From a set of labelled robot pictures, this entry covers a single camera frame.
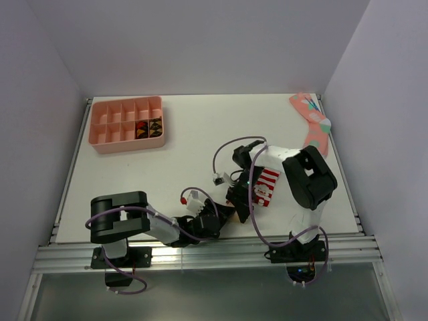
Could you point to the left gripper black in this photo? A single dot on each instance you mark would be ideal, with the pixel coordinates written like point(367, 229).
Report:
point(225, 211)

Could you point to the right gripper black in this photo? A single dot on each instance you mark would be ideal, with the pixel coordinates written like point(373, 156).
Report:
point(240, 199)

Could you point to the tan maroon sock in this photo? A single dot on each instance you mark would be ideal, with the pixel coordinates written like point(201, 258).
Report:
point(234, 218)

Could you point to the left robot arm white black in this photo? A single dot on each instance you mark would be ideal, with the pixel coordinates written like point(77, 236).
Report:
point(115, 218)

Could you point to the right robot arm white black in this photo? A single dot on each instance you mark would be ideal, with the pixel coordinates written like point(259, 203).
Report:
point(310, 179)

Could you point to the red white striped sock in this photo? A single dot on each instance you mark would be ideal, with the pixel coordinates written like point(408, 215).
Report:
point(264, 187)

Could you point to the pink patterned sock pair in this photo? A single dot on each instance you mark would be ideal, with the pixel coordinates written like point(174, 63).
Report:
point(319, 126)

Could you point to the brown argyle rolled sock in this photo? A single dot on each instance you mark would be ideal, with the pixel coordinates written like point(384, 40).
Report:
point(155, 127)

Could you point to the red argyle rolled sock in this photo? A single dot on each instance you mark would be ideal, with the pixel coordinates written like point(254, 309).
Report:
point(141, 129)

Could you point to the pink divided organizer tray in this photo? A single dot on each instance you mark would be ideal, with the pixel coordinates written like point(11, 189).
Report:
point(112, 124)

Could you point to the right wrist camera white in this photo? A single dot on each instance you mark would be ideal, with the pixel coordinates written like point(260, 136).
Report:
point(222, 178)

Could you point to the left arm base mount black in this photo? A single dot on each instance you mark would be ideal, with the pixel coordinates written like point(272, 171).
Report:
point(136, 257)

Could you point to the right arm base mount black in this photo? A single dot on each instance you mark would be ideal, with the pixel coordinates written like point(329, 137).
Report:
point(313, 258)

